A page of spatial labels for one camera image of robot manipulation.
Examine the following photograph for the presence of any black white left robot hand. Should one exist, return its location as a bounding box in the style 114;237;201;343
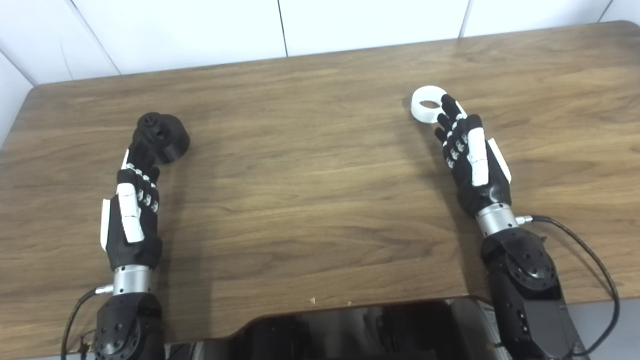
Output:
100;131;164;272

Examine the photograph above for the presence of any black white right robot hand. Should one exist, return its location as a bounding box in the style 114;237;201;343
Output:
434;94;513;219

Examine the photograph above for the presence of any white plastic ring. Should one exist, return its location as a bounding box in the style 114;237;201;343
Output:
411;86;468;125

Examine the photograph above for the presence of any round black plastic part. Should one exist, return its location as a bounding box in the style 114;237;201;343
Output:
136;113;191;166

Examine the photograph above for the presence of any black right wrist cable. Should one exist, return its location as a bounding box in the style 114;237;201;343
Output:
516;215;621;358

